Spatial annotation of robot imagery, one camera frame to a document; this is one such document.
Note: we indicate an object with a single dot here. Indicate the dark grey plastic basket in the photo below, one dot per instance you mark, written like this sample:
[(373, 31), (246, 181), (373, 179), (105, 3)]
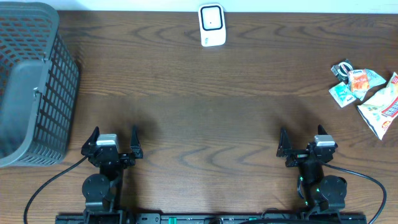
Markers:
[(39, 86)]

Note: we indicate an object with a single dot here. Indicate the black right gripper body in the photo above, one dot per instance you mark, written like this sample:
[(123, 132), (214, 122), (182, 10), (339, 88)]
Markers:
[(297, 158)]

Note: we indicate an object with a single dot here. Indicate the mint green wipes pack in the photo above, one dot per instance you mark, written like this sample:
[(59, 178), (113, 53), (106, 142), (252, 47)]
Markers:
[(374, 80)]

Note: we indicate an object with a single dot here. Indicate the teal tissue box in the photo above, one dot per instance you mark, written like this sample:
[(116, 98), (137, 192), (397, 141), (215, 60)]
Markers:
[(342, 94)]

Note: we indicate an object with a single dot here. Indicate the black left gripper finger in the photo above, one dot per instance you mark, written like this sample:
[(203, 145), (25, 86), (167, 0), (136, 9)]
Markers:
[(86, 149), (135, 145)]

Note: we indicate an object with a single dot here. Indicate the orange small packet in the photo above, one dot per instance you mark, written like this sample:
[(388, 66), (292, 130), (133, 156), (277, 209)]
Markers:
[(358, 80)]

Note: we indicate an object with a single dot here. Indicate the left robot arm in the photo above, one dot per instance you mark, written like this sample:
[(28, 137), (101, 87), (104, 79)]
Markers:
[(102, 191)]

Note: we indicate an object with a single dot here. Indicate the cream snack bag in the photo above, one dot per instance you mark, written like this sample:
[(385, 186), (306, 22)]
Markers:
[(381, 109)]

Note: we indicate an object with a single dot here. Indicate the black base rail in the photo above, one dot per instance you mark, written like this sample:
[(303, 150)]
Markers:
[(156, 218)]

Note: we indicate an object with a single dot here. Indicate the white barcode scanner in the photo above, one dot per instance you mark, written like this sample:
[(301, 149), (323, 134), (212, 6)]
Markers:
[(212, 25)]

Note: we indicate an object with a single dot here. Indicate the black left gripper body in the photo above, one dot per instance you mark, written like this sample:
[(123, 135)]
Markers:
[(112, 158)]

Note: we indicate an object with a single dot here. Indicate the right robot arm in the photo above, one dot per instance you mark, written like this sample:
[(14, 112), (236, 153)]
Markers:
[(323, 194)]

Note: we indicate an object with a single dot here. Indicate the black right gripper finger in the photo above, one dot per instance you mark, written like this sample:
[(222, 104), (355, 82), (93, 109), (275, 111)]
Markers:
[(321, 130), (284, 147)]

